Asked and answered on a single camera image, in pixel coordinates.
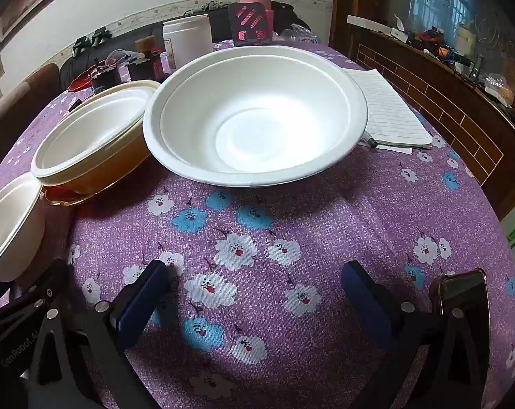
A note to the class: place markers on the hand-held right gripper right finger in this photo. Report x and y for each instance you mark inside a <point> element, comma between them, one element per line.
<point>365,302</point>

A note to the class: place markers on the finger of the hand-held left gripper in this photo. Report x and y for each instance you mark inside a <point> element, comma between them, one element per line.
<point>48,281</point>

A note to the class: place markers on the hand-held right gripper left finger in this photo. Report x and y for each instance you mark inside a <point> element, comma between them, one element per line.
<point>143,302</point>

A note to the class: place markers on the small white foam bowl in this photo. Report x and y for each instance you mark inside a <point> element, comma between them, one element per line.
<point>10,226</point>

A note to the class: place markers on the red gold-rimmed plate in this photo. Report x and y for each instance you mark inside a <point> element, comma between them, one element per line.
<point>70,199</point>

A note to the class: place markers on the beige plastic bowl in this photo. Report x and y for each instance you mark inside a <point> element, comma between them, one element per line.
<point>112,170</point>

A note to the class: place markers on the large white foam bowl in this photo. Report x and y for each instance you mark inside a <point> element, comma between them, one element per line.
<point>257,119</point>

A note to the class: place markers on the black smartphone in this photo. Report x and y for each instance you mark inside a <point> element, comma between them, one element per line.
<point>462,289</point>

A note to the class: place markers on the purple floral tablecloth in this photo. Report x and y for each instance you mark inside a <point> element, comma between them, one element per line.
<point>257,264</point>

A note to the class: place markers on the black pen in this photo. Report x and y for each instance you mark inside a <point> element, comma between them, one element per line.
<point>369,140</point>

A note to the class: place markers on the brown armchair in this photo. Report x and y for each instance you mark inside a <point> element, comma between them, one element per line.
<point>23,102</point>

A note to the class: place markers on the lined white notepad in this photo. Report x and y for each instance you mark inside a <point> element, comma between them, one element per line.
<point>394,106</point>

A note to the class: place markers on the red glass dish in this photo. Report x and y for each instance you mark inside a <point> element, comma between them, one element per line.
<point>80,84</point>

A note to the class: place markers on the black pump motor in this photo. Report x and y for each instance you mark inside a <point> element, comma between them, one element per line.
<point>108,81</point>

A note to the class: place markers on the wooden cabinet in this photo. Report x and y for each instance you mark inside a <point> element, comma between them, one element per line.
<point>445,106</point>

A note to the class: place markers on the black can with cork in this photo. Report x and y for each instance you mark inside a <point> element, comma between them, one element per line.
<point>146,66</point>

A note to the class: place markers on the clear plastic cup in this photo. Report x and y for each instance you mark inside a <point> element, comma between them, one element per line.
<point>127,57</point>

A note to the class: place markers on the black clamp device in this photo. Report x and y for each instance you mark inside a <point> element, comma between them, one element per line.
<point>99,36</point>
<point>82,44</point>

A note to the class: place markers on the white plastic jar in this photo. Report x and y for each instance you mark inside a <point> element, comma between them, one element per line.
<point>188,42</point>

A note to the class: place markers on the clear plastic bag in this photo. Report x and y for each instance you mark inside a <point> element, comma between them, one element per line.
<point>298,34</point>

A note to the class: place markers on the white flat box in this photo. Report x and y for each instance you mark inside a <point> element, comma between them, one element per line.
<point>372,23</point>

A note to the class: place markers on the black leather sofa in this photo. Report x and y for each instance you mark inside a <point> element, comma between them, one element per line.
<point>220,25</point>

